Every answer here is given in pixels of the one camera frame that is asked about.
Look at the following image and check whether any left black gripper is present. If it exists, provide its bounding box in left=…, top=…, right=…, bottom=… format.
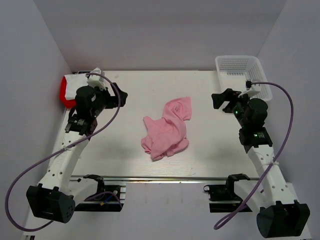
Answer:
left=91, top=83, right=128, bottom=117

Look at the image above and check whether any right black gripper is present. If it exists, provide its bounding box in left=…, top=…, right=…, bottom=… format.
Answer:
left=211, top=88, right=255, bottom=128

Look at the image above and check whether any pink t-shirt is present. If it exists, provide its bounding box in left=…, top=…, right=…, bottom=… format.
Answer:
left=141, top=96, right=192, bottom=162

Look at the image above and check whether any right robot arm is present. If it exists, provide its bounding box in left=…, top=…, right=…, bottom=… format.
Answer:
left=211, top=88, right=310, bottom=238

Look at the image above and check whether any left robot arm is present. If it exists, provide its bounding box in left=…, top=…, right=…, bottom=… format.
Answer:
left=26, top=82, right=128, bottom=223

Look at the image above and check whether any white plastic basket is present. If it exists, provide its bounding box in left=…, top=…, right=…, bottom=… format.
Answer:
left=215, top=55, right=267, bottom=92

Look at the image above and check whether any white folded t-shirt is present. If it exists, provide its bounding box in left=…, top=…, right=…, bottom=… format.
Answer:
left=64, top=73, right=88, bottom=101

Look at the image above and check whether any red folded t-shirt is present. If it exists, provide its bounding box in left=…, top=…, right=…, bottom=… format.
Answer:
left=59, top=74, right=77, bottom=109

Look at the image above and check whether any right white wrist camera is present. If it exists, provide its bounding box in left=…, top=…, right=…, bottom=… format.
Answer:
left=238, top=79, right=262, bottom=98

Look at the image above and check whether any aluminium table edge rail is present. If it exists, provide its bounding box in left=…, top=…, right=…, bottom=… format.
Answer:
left=69, top=175, right=261, bottom=183

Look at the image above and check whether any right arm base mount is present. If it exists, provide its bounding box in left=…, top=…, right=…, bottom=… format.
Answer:
left=203, top=173, right=251, bottom=213

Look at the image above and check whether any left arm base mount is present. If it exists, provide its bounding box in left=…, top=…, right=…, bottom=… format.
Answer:
left=75, top=174, right=126, bottom=212

